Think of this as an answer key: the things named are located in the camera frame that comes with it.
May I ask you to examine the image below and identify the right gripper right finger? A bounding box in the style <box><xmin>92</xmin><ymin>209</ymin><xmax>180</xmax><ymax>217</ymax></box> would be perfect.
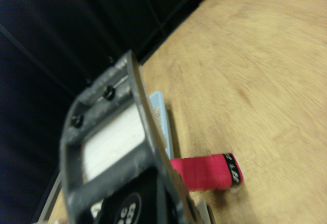
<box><xmin>132</xmin><ymin>53</ymin><xmax>215</xmax><ymax>224</ymax></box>

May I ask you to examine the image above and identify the blue litter tray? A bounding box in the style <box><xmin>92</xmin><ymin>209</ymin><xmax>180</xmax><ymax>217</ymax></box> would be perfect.
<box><xmin>149</xmin><ymin>90</ymin><xmax>176</xmax><ymax>160</ymax></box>

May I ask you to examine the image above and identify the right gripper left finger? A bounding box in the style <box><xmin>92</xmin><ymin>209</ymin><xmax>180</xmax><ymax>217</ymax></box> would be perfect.
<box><xmin>60</xmin><ymin>52</ymin><xmax>164</xmax><ymax>224</ymax></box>

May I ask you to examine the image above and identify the white scoop with red handle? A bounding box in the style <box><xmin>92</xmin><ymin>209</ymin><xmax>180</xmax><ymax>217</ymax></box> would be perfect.
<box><xmin>169</xmin><ymin>152</ymin><xmax>246</xmax><ymax>194</ymax></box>

